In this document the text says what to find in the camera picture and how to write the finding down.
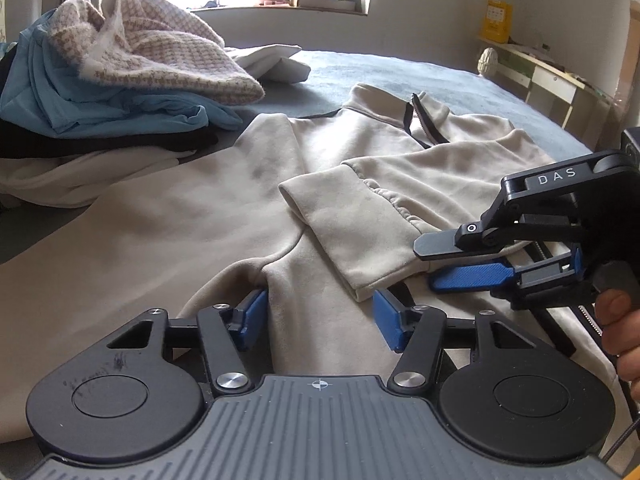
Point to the person's right hand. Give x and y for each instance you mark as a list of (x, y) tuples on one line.
[(622, 330)]

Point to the cream carved bedpost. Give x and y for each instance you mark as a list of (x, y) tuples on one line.
[(489, 62)]

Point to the beige zip jacket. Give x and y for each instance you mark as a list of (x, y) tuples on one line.
[(175, 220)]

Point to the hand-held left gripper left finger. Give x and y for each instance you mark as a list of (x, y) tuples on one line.
[(255, 316)]

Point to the wooden desk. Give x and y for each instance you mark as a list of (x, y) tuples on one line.
[(550, 80)]

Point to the tall cardboard sheet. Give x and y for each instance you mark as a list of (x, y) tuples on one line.
[(631, 60)]

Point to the black garment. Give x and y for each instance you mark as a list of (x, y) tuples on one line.
[(100, 142)]

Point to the yellow box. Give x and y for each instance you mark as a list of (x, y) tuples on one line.
[(496, 20)]

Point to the blue garment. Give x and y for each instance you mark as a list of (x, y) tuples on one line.
[(75, 105)]

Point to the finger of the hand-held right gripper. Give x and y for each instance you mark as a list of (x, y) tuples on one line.
[(445, 246), (470, 277)]

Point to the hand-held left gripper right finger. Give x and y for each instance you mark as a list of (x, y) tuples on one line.
[(387, 320)]

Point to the white crumpled cloth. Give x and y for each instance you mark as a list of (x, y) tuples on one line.
[(280, 62)]

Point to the white garment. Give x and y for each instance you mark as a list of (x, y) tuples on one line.
[(75, 175)]

